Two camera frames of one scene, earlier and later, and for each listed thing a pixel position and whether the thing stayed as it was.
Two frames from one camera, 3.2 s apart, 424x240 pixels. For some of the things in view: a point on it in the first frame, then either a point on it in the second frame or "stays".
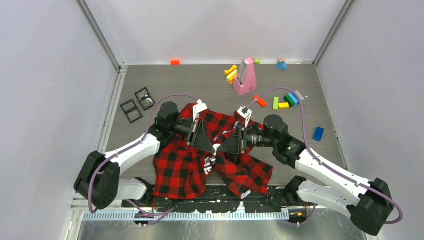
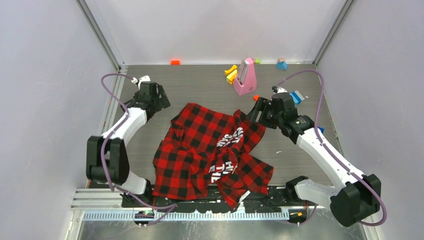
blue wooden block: (282, 65) stays
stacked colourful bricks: (292, 99) stays
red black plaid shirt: (182, 171) stays
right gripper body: (244, 140) to (269, 118)
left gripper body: (191, 131) to (157, 102)
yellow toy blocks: (231, 74) stays
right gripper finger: (233, 144) to (258, 110)
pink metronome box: (245, 82) stays
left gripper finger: (201, 139) to (164, 99)
